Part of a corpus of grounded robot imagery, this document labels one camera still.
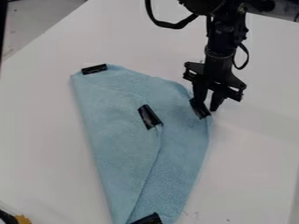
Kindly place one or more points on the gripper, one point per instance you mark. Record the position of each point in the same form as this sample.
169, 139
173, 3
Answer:
218, 73

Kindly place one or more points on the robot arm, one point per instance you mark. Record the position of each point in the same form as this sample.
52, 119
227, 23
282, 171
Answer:
222, 26

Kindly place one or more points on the light blue cloth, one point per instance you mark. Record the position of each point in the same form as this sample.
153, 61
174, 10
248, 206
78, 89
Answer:
148, 145

